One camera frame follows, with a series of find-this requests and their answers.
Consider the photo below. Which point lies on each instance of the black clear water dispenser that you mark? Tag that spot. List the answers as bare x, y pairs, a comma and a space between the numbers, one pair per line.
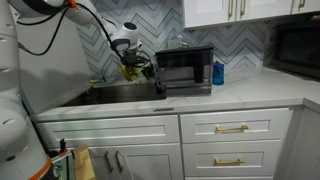
183, 66

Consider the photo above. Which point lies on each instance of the black microwave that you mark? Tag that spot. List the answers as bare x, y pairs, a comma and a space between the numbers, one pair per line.
298, 46

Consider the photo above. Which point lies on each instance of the yellow sponge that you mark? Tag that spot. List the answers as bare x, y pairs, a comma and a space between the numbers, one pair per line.
94, 81

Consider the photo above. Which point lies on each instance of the light wooden board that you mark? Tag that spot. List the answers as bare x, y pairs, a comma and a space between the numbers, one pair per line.
83, 163

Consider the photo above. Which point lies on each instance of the clear soap bottle teal label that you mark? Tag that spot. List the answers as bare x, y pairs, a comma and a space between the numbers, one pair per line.
103, 79

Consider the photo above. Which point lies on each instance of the white upper cabinets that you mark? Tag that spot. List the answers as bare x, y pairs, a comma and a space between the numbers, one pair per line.
206, 11

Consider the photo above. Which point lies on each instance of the white lower cabinets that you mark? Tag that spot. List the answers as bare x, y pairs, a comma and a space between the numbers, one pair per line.
146, 146

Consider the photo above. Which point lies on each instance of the blue plastic bottle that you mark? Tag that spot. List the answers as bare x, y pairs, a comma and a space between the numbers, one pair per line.
218, 74

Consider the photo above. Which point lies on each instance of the yellow rubber glove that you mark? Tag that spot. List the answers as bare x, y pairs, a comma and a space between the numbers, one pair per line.
129, 73

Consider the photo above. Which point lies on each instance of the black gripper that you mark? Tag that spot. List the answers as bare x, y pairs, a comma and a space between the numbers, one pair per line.
131, 58

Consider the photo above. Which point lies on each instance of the dark steel kitchen sink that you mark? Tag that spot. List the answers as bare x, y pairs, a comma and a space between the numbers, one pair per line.
116, 94

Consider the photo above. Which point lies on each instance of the black clamp knob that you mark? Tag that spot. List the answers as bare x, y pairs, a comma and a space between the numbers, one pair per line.
62, 145

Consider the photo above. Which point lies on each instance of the white cabinets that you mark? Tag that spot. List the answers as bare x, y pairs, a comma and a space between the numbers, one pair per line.
206, 11
146, 146

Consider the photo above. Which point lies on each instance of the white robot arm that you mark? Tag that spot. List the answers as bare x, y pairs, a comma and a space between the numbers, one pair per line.
10, 100

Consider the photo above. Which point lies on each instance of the small black counter dispenser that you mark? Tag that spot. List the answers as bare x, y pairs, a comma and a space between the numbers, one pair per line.
160, 87

